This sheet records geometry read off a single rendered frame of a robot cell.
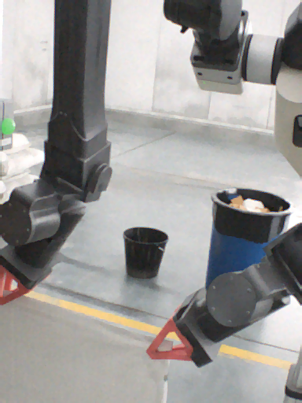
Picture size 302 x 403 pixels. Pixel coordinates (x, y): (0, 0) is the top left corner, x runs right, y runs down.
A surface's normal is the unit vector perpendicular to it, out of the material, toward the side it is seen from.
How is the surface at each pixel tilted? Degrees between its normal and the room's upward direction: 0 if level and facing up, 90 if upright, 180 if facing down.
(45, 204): 104
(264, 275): 40
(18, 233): 84
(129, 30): 90
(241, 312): 75
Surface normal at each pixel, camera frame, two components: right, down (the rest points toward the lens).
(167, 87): -0.35, 0.25
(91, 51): 0.80, 0.46
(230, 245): -0.62, 0.22
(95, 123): 0.80, 0.29
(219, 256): -0.79, 0.14
